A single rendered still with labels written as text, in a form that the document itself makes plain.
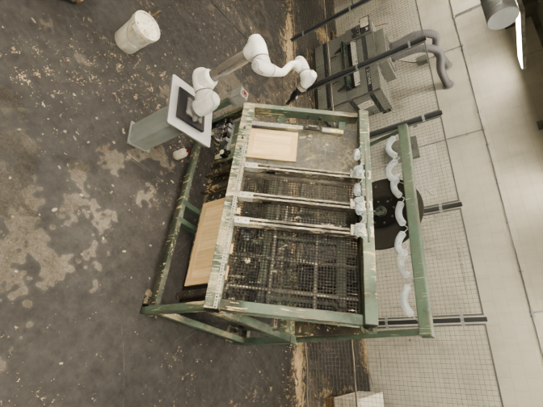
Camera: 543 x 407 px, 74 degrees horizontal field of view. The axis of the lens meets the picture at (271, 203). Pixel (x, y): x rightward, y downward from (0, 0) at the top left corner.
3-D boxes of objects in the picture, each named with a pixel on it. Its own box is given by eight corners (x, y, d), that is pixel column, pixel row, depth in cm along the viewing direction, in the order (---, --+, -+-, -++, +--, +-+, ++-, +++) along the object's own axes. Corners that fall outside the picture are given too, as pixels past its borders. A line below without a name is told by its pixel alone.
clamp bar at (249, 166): (245, 164, 348) (244, 148, 327) (367, 177, 345) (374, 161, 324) (243, 173, 343) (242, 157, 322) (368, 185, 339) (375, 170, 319)
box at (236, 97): (228, 92, 374) (242, 85, 365) (235, 99, 382) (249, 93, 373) (226, 100, 368) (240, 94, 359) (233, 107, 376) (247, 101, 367)
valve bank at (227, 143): (215, 119, 375) (232, 111, 362) (224, 127, 385) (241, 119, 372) (205, 156, 349) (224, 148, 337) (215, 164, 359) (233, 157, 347)
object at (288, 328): (285, 260, 359) (367, 247, 315) (293, 265, 369) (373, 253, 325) (279, 332, 323) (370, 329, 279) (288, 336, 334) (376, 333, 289)
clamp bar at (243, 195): (240, 193, 331) (239, 178, 310) (368, 207, 328) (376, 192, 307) (238, 202, 325) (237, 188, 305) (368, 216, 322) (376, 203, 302)
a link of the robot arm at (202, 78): (191, 94, 309) (186, 71, 312) (204, 98, 323) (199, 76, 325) (262, 52, 269) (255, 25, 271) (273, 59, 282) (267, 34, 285)
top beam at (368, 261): (356, 116, 385) (359, 109, 377) (365, 117, 385) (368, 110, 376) (361, 327, 273) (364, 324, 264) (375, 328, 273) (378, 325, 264)
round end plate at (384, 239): (343, 186, 396) (417, 167, 354) (345, 189, 400) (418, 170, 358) (343, 253, 355) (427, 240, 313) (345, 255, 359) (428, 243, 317)
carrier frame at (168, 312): (192, 128, 429) (246, 103, 385) (258, 186, 523) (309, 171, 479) (139, 313, 317) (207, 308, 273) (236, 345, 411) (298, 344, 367)
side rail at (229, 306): (221, 302, 285) (220, 298, 276) (359, 317, 282) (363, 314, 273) (220, 312, 281) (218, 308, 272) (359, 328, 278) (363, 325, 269)
